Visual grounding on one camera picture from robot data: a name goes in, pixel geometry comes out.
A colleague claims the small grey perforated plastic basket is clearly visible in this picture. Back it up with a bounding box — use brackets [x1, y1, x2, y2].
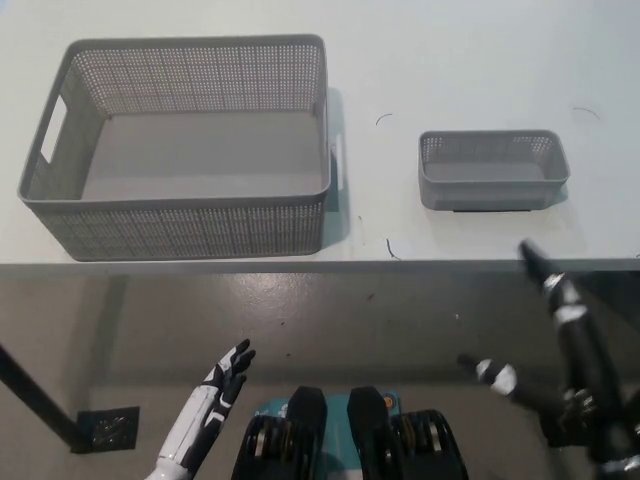
[417, 129, 572, 214]

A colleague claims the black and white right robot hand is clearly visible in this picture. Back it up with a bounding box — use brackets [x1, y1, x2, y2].
[456, 238, 640, 480]

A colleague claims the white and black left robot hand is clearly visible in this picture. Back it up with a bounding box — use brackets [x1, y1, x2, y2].
[143, 338, 257, 480]

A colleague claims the black ribbed robot body block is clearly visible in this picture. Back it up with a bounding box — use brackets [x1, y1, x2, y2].
[346, 385, 470, 480]
[233, 384, 330, 480]

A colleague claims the large grey perforated plastic basket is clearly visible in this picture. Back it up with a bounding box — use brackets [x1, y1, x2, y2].
[17, 33, 346, 263]

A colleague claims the black table leg foot plate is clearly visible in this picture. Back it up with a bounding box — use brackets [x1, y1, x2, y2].
[75, 405, 141, 454]

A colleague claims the black metal table leg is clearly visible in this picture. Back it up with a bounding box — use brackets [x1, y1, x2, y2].
[0, 342, 85, 454]

